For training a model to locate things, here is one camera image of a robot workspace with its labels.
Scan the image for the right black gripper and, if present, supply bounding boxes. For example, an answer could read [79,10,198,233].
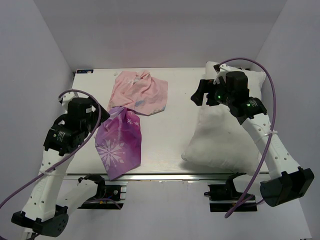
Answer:
[190,78,234,107]

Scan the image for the pink and purple Frozen pillowcase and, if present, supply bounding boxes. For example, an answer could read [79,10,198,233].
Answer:
[95,70,169,180]

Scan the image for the white pillow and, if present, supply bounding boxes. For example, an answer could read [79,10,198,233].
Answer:
[181,60,267,177]

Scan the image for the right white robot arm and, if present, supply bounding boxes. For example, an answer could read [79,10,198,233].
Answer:
[190,71,315,207]

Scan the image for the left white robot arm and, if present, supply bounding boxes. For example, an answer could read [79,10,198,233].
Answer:
[11,97,110,238]

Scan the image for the blue label sticker left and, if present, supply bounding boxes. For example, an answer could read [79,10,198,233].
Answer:
[76,69,94,74]

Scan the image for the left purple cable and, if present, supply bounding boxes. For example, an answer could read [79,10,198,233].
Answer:
[0,90,103,213]

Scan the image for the purple cable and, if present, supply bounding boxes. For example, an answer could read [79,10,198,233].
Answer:
[0,90,103,213]
[216,57,276,219]

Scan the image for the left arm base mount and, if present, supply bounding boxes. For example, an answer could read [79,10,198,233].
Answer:
[77,174,127,210]

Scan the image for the aluminium table front rail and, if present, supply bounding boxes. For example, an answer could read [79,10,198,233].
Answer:
[63,172,272,183]

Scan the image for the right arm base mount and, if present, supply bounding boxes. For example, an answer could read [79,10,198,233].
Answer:
[203,173,248,213]

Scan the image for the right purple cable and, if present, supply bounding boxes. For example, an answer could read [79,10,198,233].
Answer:
[216,57,276,219]

